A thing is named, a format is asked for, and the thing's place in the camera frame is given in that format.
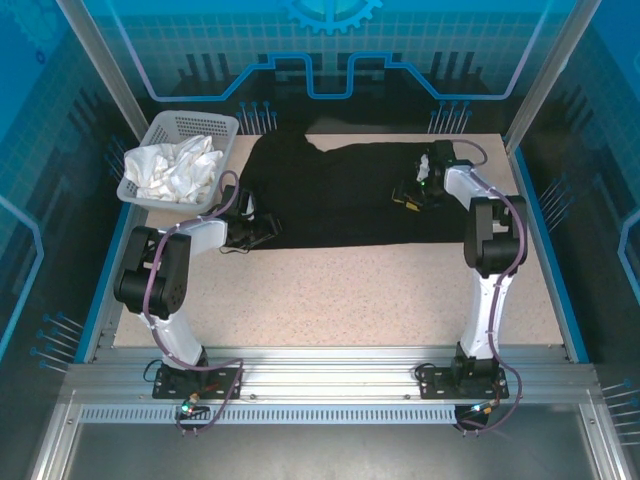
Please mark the left aluminium frame post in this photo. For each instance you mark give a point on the left aluminium frame post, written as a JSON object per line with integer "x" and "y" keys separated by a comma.
{"x": 115, "y": 75}

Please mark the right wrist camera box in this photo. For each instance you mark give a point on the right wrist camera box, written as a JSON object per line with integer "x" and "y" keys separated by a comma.
{"x": 423, "y": 167}

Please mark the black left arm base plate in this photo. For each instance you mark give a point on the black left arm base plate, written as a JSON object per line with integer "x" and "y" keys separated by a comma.
{"x": 225, "y": 372}

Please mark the grey plastic laundry basket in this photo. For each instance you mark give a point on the grey plastic laundry basket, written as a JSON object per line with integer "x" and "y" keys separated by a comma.
{"x": 200, "y": 122}

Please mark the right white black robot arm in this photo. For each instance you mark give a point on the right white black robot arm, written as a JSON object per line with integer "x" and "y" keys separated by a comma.
{"x": 465, "y": 182}

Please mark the right aluminium frame post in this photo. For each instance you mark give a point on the right aluminium frame post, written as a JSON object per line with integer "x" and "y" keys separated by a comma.
{"x": 545, "y": 75}

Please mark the black floral print t-shirt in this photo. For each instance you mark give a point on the black floral print t-shirt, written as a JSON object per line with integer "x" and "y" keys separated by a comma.
{"x": 340, "y": 200}

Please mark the crumpled white t-shirt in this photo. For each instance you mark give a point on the crumpled white t-shirt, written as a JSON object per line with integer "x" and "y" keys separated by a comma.
{"x": 172, "y": 170}

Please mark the aluminium mounting rail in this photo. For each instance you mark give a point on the aluminium mounting rail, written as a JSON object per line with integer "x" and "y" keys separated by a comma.
{"x": 360, "y": 370}

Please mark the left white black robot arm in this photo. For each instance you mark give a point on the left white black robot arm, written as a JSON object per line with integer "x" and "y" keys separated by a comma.
{"x": 200, "y": 235}

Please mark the aluminium frame post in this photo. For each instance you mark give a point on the aluminium frame post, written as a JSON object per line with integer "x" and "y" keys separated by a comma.
{"x": 545, "y": 75}
{"x": 115, "y": 75}

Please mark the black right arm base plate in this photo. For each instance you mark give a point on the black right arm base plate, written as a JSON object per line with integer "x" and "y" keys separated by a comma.
{"x": 435, "y": 382}

